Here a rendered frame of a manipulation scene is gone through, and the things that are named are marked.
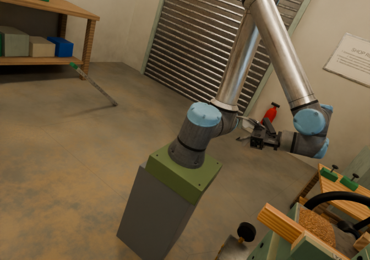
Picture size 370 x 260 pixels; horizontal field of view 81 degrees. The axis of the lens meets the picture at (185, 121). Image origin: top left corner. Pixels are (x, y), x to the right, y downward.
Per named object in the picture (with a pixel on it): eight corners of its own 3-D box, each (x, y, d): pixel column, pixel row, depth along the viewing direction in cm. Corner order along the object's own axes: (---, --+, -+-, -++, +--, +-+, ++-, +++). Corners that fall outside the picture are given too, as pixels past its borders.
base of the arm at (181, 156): (161, 156, 101) (168, 139, 96) (174, 139, 118) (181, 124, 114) (198, 174, 98) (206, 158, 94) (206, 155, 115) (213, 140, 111)
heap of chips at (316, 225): (332, 227, 56) (339, 220, 55) (336, 264, 45) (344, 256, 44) (300, 206, 59) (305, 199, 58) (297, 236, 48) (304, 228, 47)
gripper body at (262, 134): (249, 135, 92) (279, 141, 87) (254, 122, 98) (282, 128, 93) (248, 147, 97) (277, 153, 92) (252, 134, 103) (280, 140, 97)
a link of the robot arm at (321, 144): (328, 134, 88) (322, 156, 90) (294, 128, 94) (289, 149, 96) (331, 139, 80) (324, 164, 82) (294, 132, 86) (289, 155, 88)
